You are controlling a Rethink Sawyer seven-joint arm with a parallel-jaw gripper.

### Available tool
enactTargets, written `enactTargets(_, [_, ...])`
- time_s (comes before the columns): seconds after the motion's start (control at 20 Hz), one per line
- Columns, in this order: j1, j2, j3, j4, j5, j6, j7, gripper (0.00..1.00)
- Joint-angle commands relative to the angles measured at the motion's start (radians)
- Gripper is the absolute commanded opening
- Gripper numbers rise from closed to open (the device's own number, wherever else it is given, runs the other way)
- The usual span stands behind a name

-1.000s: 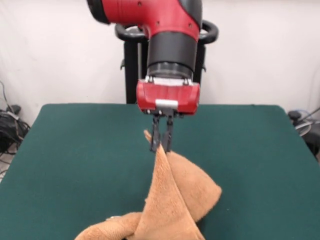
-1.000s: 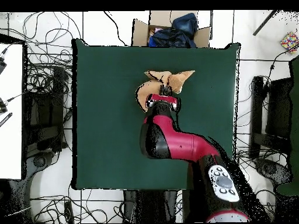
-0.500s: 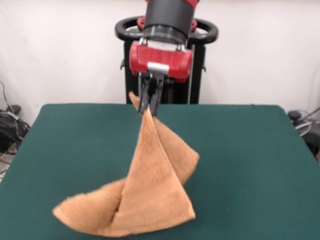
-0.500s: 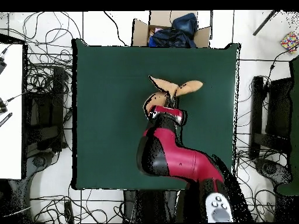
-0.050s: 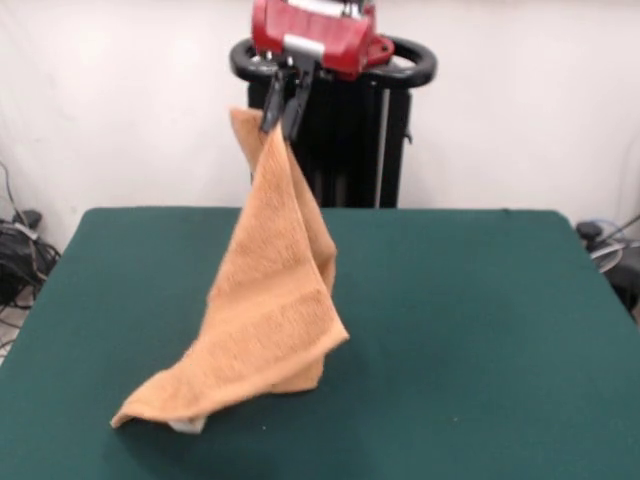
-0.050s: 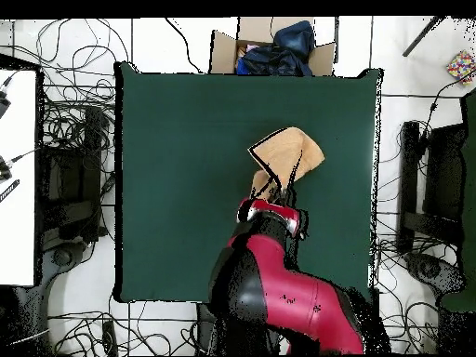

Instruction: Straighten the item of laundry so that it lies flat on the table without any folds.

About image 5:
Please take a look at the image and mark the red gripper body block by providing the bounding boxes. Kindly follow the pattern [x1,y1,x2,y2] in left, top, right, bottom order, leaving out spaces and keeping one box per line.
[249,0,379,81]

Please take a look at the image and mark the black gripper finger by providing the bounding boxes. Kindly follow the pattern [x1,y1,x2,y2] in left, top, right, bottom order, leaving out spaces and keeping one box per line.
[259,64,287,134]
[284,62,319,141]

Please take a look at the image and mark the tan terry towel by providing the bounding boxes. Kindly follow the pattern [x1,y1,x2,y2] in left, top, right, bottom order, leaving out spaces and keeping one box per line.
[109,107,350,434]

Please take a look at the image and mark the dark green table cloth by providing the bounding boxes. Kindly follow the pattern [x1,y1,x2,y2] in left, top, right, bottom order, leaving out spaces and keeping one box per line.
[0,207,640,480]

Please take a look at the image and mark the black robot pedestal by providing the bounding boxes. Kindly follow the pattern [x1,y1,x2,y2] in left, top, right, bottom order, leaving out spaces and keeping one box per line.
[229,34,439,209]

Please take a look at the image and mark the black cable tangle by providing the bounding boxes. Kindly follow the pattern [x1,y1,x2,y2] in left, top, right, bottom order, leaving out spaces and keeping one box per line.
[0,159,62,309]

